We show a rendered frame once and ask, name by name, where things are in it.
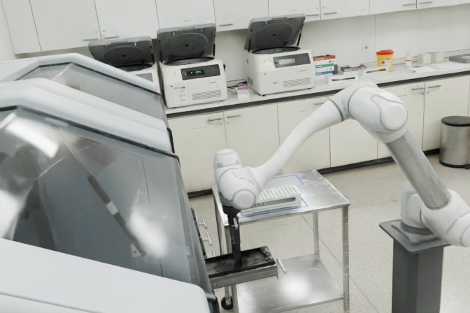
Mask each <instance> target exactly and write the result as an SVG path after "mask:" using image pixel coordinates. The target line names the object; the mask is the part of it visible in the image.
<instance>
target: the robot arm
mask: <svg viewBox="0 0 470 313"><path fill-rule="evenodd" d="M347 119H353V120H357V121H358V122H359V123H360V125H361V126H362V127H363V128H364V129H365V130H366V131H368V132H369V134H370V135H371V136H372V137H373V138H374V139H375V140H377V141H379V142H382V143H383V144H384V146H385V147H386V149H387V150H388V152H389V153H390V155H391V156H392V158H393V159H394V160H395V162H396V163H397V165H398V167H399V168H400V169H401V171H402V173H403V174H404V175H405V176H406V178H407V180H406V182H405V184H404V186H403V189H402V192H401V215H400V216H401V221H396V222H392V223H391V227H392V228H395V229H396V230H398V231H399V232H400V233H401V234H402V235H403V236H404V237H405V238H407V239H408V240H409V242H410V243H411V244H412V245H417V244H419V243H421V242H426V241H430V240H436V239H439V238H441V239H442V240H444V241H446V242H447V243H449V244H451V245H454V246H457V247H470V207H469V206H468V205H467V204H466V203H465V202H464V200H463V199H462V198H461V197H460V196H459V194H458V193H456V192H455V191H453V190H450V189H446V187H445V186H444V184H443V183H442V181H441V179H440V178H439V176H438V175H437V174H436V171H435V170H434V169H433V167H432V165H431V164H430V162H429V161H428V159H427V157H426V156H425V154H424V153H423V151H422V150H421V149H420V146H419V145H418V144H417V142H416V141H415V139H414V137H413V136H412V134H411V132H410V131H409V130H408V128H407V127H408V120H407V119H408V111H407V108H406V105H405V104H404V102H403V101H402V100H401V99H400V98H399V97H398V96H396V95H394V94H392V93H390V92H388V91H385V90H383V89H379V88H378V86H377V85H376V84H375V83H374V82H372V81H363V82H358V83H355V84H353V85H351V86H349V87H347V88H345V89H343V90H341V91H340V92H338V93H337V94H335V95H334V96H333V97H331V98H330V99H329V100H327V101H326V102H325V103H323V104H322V105H321V106H320V107H319V108H318V109H317V110H316V111H315V112H313V113H312V114H311V115H309V116H308V117H307V118H306V119H305V120H303V121H302V122H301V123H300V124H298V125H297V126H296V127H295V128H294V130H293V131H292V132H291V133H290V135H289V136H288V137H287V138H286V139H285V141H284V142H283V144H282V145H281V146H280V147H279V148H278V150H277V151H276V153H275V154H274V155H273V156H272V157H271V158H270V159H269V160H268V161H267V162H266V163H264V164H263V165H261V166H259V167H256V168H251V167H249V166H247V167H245V168H243V167H242V165H241V160H240V159H239V156H238V154H237V152H236V150H231V149H223V150H220V151H218V152H216V153H215V158H214V162H213V170H214V177H215V183H216V185H217V187H218V195H219V198H220V204H222V212H223V213H224V214H226V215H227V218H228V224H229V234H230V235H231V236H230V237H231V244H232V252H233V253H234V258H238V257H241V246H240V243H241V239H240V224H239V223H238V216H237V214H238V213H239V212H240V211H242V210H247V209H250V208H251V207H252V206H253V205H254V204H255V203H256V202H257V199H258V196H259V195H260V194H261V193H262V192H263V188H264V185H265V184H266V183H267V182H268V181H269V180H270V179H272V178H273V177H274V176H276V175H277V174H278V173H279V172H280V171H281V170H282V169H283V167H284V166H285V165H286V164H287V162H288V161H289V160H290V159H291V158H292V156H293V155H294V154H295V152H296V151H297V150H298V149H299V148H300V147H301V145H302V144H303V143H304V142H305V140H306V139H307V138H309V137H310V136H311V135H313V134H314V133H316V132H318V131H320V130H323V129H326V128H328V127H330V126H333V125H336V124H339V123H341V122H344V121H346V120H347Z"/></svg>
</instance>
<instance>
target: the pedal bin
mask: <svg viewBox="0 0 470 313"><path fill-rule="evenodd" d="M439 163H440V164H442V165H443V166H447V167H450V168H466V169H468V168H470V117H468V116H459V115H455V116H447V117H443V118H442V119H441V142H440V155H439Z"/></svg>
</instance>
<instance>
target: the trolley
mask: <svg viewBox="0 0 470 313"><path fill-rule="evenodd" d="M291 185H295V186H296V187H297V189H298V190H300V192H301V205H298V206H293V207H292V206H290V207H286V208H278V209H274V210H267V211H262V212H254V213H252V214H245V215H241V213H238V214H237V216H238V223H239V224H240V226H243V225H248V224H255V223H260V222H263V221H271V220H275V219H283V218H287V217H295V216H299V215H303V214H310V213H313V236H314V254H308V255H304V256H297V257H293V258H289V259H282V260H281V262H282V263H283V265H284V267H285V269H286V271H287V274H286V275H285V274H284V272H283V271H282V269H281V268H278V279H277V277H276V276H273V277H267V278H264V279H259V280H255V281H251V282H246V283H242V284H236V285H232V286H229V287H228V286H226V287H224V288H225V296H224V297H223V298H222V300H221V301H220V303H221V306H222V308H223V309H225V310H230V309H232V308H234V313H281V312H287V311H291V310H297V309H301V308H305V307H311V306H315V305H321V304H325V303H330V302H334V301H338V300H343V313H350V294H349V240H348V207H349V205H351V203H350V202H349V201H348V200H347V199H346V198H345V197H344V196H343V195H342V194H341V193H340V192H339V191H338V190H337V189H336V188H335V187H334V186H333V185H332V184H331V183H330V182H329V181H328V180H327V179H326V178H324V177H323V176H321V174H319V172H317V171H316V169H311V170H303V171H299V172H294V173H286V174H281V175H276V176H274V177H273V178H272V179H270V180H269V181H268V182H267V183H266V184H265V185H264V188H263V190H266V189H274V188H278V187H286V186H291ZM211 189H212V191H213V201H214V208H215V218H216V224H217V230H218V242H219V248H220V255H222V254H225V250H224V244H223V237H222V226H221V220H222V223H223V226H224V229H225V240H226V246H227V253H232V244H231V237H230V236H231V235H230V234H229V224H228V218H227V215H226V214H224V213H223V212H222V204H220V198H219V195H218V187H217V185H213V186H211ZM338 208H341V211H342V250H343V293H342V291H341V290H340V288H339V287H338V285H337V284H336V282H335V281H334V279H333V278H332V276H331V275H330V274H329V271H328V270H327V269H326V267H325V265H324V264H323V262H322V261H321V260H320V250H319V231H318V212H322V211H327V210H334V209H338ZM220 218H221V220H220ZM229 288H230V291H231V294H232V295H230V294H229Z"/></svg>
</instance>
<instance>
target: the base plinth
mask: <svg viewBox="0 0 470 313"><path fill-rule="evenodd" d="M423 153H424V154H425V156H427V155H432V154H439V153H440V148H436V149H432V150H425V151H423ZM393 161H395V160H394V159H393V158H392V157H391V156H389V157H384V158H380V159H373V160H369V161H362V162H357V163H350V164H346V165H342V166H335V167H330V168H322V169H318V170H316V171H317V172H319V174H321V175H323V174H327V173H334V172H339V171H342V170H350V169H354V168H361V167H365V166H372V165H377V164H382V163H389V162H393ZM211 194H213V191H212V189H206V190H201V191H193V192H189V193H187V197H188V198H196V197H200V196H207V195H211Z"/></svg>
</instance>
